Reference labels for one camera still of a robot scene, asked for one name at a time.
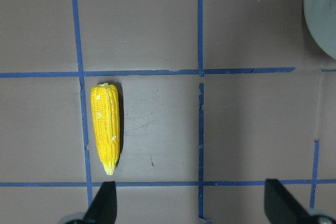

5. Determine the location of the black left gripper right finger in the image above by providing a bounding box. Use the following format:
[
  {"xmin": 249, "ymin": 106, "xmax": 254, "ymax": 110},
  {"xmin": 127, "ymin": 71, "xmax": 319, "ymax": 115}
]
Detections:
[{"xmin": 264, "ymin": 179, "xmax": 310, "ymax": 224}]

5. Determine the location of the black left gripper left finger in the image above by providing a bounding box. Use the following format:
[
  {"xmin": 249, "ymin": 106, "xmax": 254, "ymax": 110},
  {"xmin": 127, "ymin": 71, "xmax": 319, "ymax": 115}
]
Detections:
[{"xmin": 83, "ymin": 182, "xmax": 117, "ymax": 224}]

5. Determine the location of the pale green steel pot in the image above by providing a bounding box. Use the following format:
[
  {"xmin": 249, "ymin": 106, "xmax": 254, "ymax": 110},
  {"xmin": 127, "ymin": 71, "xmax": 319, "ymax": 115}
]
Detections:
[{"xmin": 303, "ymin": 0, "xmax": 335, "ymax": 59}]

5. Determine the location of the yellow corn cob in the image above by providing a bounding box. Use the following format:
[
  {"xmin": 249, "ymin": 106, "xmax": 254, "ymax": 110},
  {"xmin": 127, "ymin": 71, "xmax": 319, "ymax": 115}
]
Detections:
[{"xmin": 90, "ymin": 83, "xmax": 120, "ymax": 176}]

